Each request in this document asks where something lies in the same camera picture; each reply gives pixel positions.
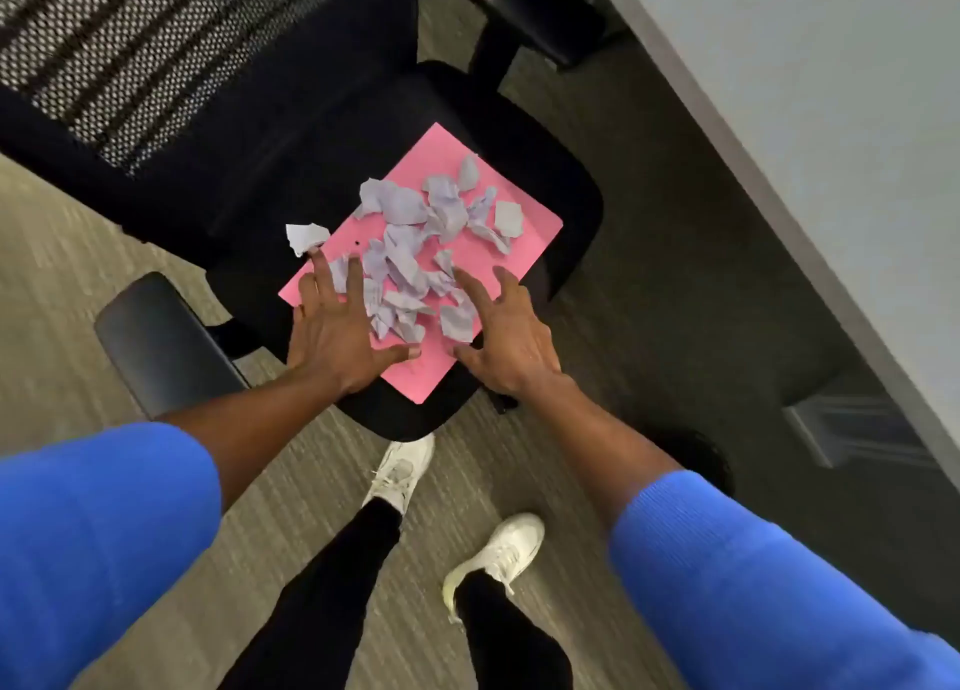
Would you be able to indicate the person's left hand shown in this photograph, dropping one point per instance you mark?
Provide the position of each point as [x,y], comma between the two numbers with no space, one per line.
[337,337]

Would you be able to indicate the black mesh office chair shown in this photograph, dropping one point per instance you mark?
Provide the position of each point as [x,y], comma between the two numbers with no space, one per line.
[262,149]

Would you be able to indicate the white desk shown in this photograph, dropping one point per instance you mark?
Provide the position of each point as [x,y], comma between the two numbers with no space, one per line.
[825,112]

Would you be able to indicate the person's left blue sleeve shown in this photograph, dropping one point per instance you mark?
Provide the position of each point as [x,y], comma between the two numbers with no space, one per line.
[90,547]

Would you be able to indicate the pink paper folder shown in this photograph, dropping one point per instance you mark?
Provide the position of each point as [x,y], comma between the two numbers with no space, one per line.
[442,149]

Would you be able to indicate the person's right hand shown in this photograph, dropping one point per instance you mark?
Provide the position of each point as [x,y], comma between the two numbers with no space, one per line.
[517,344]

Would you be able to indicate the person's right white sneaker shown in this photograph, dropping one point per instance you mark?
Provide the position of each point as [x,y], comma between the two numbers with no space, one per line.
[502,554]

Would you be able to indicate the person's left black trouser leg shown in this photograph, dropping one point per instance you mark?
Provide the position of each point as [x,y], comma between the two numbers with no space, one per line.
[322,607]

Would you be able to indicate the person's black trouser leg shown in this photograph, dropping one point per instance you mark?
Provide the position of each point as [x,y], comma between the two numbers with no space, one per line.
[510,644]
[322,607]

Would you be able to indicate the person's right forearm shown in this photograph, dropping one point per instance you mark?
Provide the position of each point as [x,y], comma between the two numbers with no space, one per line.
[600,449]

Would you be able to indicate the person's right blue sleeve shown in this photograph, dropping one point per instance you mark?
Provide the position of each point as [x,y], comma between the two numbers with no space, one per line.
[750,599]

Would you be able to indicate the single white paper scrap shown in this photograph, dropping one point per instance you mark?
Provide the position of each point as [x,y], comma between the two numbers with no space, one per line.
[304,236]

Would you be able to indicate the person's blue sleeve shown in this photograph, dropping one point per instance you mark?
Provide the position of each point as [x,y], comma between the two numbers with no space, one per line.
[750,599]
[90,547]

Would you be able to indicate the pile of torn paper scraps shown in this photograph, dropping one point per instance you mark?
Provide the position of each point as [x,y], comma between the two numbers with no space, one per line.
[405,206]

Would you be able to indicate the person's left forearm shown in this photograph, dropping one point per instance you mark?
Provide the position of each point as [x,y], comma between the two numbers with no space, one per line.
[255,427]

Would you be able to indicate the person's right black trouser leg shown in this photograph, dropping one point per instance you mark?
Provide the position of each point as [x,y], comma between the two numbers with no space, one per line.
[510,644]

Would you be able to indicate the person's white sneaker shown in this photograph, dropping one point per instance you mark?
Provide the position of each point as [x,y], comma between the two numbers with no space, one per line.
[502,554]
[397,476]

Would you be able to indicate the person's left white sneaker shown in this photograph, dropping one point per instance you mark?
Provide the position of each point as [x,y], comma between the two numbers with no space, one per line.
[397,476]

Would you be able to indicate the black waste bin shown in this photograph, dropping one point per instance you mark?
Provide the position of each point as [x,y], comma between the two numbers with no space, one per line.
[697,457]

